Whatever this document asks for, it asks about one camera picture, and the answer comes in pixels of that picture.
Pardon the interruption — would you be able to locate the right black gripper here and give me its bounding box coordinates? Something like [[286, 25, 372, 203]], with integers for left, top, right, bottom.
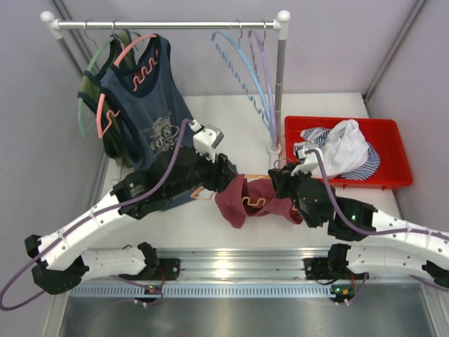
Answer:
[[269, 161, 318, 228]]

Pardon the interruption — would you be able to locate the maroon red tank top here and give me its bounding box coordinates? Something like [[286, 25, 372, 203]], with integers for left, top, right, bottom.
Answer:
[[215, 174, 303, 229]]

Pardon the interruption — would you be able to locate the orange hanger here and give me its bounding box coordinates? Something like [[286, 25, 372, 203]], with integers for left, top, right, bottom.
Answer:
[[189, 157, 299, 211]]

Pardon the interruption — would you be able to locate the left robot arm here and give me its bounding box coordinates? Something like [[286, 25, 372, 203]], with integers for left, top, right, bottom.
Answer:
[[25, 146, 237, 295]]

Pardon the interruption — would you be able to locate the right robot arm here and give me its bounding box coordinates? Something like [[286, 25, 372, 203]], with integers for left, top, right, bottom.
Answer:
[[268, 164, 448, 290]]

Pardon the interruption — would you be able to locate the blue tank top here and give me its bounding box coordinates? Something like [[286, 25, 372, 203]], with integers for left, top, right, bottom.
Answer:
[[100, 35, 193, 171]]

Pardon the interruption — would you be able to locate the olive green tank top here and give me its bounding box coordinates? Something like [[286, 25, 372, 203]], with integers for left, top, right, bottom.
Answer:
[[77, 29, 133, 168]]

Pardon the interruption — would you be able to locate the pink hanger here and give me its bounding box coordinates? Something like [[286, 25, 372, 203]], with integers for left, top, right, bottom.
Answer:
[[95, 21, 159, 138]]

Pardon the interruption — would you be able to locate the light blue hanger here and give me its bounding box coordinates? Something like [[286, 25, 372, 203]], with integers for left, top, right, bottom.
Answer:
[[210, 20, 278, 138]]

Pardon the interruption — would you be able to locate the lilac hanger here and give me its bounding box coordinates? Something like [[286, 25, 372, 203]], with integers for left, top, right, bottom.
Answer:
[[248, 29, 278, 146]]

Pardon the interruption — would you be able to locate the green hanger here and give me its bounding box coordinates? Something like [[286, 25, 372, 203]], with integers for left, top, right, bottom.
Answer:
[[76, 19, 116, 138]]

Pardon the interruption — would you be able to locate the blue striped garment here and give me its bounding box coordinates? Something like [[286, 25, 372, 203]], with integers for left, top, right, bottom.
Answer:
[[294, 119, 381, 181]]

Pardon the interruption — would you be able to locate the white cloth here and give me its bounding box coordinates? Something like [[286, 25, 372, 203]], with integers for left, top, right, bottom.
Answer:
[[300, 119, 369, 178]]

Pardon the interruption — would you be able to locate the red plastic bin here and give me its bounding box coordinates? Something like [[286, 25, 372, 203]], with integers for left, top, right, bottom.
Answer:
[[284, 116, 413, 190]]

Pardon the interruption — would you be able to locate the white clothes rack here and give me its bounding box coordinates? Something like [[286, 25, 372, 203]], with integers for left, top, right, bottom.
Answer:
[[41, 10, 291, 166]]

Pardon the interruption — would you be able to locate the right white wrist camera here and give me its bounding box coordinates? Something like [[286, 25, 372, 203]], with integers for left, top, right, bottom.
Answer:
[[290, 143, 323, 176]]

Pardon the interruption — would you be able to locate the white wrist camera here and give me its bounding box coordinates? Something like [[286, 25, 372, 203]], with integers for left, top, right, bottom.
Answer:
[[190, 120, 224, 164], [290, 143, 323, 176]]

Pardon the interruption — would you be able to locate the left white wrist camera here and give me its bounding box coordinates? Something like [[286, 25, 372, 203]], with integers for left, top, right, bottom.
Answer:
[[190, 120, 224, 164]]

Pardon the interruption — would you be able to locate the aluminium rail base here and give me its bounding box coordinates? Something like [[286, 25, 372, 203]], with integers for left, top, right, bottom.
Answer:
[[69, 246, 433, 303]]

